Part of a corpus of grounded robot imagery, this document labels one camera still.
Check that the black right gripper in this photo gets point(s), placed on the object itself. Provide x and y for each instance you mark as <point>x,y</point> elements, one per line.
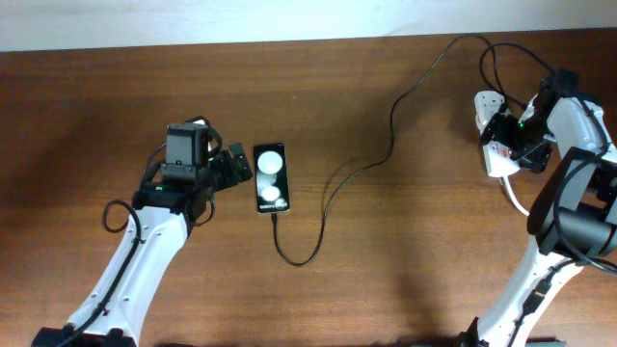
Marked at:
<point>533,159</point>

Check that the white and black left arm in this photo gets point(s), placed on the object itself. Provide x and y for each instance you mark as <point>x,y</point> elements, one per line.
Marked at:
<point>175,195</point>

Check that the white power strip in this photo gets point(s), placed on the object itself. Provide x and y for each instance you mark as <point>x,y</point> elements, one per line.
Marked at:
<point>496,155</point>

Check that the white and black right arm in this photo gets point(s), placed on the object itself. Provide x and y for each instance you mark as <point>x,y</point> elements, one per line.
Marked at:
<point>572,223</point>

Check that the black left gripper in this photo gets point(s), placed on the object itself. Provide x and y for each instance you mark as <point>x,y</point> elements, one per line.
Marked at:
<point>228,174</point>

